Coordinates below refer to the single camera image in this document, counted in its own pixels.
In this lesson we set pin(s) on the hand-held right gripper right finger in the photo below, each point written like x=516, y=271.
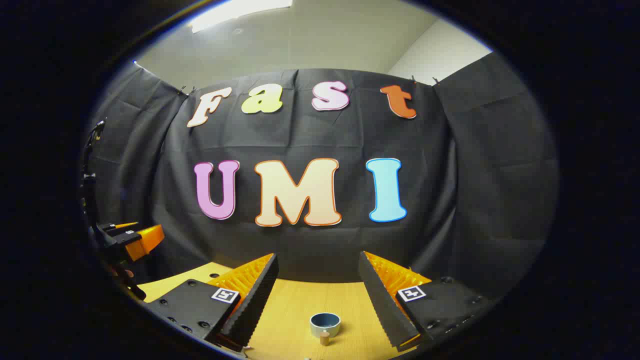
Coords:
x=380, y=305

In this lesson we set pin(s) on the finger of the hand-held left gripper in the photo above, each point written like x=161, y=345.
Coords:
x=112, y=228
x=145, y=240

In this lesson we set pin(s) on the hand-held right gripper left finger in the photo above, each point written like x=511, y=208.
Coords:
x=255, y=305

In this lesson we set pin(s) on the wooden desktop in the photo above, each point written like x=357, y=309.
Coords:
x=300, y=300

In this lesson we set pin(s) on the black backdrop cloth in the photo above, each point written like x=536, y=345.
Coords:
x=310, y=130

